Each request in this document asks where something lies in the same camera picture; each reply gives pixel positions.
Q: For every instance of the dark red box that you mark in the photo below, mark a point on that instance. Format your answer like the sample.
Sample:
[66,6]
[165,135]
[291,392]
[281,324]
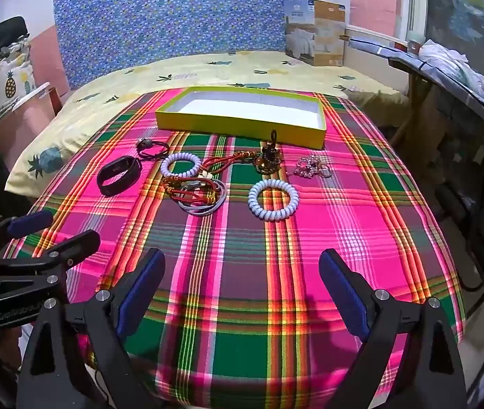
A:
[55,100]

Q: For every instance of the black wristband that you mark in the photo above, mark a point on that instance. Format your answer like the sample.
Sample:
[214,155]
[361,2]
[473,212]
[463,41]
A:
[105,185]

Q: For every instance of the pink green plaid blanket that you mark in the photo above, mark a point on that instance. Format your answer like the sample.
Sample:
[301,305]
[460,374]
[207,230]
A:
[242,264]

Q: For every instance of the pineapple print pillow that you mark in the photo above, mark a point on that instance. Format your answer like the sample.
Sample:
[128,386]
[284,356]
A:
[3,85]

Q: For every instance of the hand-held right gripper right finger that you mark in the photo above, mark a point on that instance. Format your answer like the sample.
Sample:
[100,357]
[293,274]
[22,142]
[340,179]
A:
[344,289]

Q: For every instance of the black bag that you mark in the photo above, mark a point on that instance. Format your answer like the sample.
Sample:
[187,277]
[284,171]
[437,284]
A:
[3,34]

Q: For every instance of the yellow pineapple bed sheet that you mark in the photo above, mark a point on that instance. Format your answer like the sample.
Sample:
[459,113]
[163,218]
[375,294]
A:
[118,89]

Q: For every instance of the small cup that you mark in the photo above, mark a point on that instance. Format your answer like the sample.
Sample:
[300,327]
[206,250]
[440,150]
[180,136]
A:
[415,44]

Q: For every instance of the blue floral headboard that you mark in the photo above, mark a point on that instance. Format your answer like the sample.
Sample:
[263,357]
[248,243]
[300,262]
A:
[182,17]

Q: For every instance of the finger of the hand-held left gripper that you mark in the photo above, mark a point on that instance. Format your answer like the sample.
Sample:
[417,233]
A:
[77,245]
[31,222]

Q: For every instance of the cloth-covered table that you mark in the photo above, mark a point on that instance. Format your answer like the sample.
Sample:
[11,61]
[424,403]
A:
[438,76]

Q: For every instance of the white board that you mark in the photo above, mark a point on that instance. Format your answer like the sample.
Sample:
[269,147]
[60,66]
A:
[33,96]

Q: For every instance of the cardboard bedding package box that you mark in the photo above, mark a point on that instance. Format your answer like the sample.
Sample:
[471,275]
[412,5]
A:
[314,34]

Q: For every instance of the window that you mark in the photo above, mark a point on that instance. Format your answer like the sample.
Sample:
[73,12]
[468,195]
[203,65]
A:
[459,8]

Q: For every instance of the yellow cardboard box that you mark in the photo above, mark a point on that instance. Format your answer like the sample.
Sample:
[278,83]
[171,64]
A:
[242,130]

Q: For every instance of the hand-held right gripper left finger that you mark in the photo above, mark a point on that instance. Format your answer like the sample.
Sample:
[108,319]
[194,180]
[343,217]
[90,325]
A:
[141,289]

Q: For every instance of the white plastic bag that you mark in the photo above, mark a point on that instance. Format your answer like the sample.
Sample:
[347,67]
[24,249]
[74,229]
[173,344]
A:
[450,59]

